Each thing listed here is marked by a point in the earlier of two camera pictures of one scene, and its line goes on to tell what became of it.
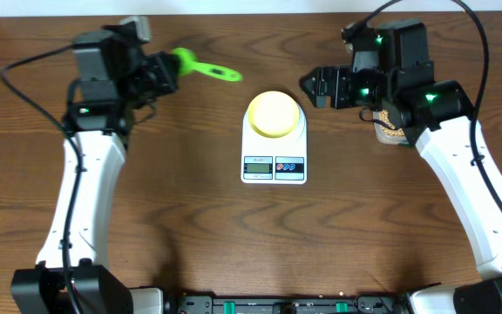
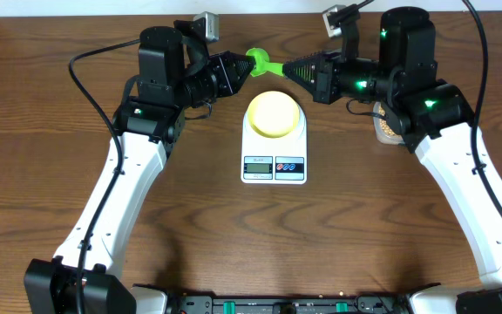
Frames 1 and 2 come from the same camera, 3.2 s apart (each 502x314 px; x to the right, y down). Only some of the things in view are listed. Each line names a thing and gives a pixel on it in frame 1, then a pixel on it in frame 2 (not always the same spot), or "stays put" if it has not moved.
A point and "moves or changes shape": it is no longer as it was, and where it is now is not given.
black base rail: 372,303 stays put
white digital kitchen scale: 281,160 stays put
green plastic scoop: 186,64 moves or changes shape
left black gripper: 158,76 → 224,83
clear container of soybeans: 387,135 stays put
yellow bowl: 273,114 stays put
